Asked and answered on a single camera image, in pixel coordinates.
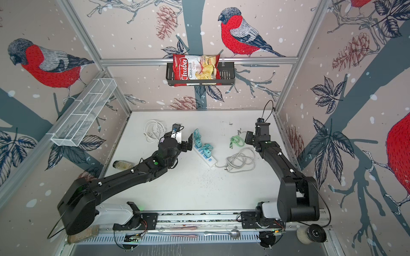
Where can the tape roll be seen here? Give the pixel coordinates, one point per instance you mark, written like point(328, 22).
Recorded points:
point(311, 234)

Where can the brown sponge block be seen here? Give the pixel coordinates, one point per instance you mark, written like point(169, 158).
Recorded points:
point(88, 233)

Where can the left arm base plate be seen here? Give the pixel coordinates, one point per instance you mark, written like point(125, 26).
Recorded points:
point(140, 221)

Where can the small glass jar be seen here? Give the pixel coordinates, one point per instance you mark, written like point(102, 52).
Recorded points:
point(122, 165)

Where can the red chips bag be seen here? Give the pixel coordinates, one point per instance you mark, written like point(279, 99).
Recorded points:
point(195, 67)

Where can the green charger with cable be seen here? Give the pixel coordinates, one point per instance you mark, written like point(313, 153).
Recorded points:
point(236, 140)

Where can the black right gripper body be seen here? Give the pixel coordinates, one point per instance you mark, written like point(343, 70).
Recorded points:
point(249, 137)

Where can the white mesh shelf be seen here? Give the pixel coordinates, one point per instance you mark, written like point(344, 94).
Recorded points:
point(86, 109)

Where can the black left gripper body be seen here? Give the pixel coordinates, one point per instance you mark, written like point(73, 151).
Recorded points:
point(183, 146)

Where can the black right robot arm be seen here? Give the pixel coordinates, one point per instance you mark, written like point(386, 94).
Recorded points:
point(298, 198)

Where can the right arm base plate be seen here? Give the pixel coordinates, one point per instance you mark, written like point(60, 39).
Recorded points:
point(253, 220)

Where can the white power strip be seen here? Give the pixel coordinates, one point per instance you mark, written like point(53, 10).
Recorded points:
point(211, 162)

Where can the black wire basket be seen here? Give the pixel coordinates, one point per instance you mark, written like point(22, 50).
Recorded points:
point(222, 75)

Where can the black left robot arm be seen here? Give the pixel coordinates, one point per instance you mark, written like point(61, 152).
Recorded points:
point(78, 206)

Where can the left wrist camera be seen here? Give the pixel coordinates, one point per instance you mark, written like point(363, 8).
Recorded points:
point(176, 133)

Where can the metal spoon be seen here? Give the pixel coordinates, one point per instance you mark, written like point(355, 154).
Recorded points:
point(234, 233)

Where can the teal charger round plug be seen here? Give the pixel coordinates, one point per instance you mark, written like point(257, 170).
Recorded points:
point(206, 150)

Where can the teal charger with cable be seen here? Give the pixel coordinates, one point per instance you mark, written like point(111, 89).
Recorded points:
point(197, 138)

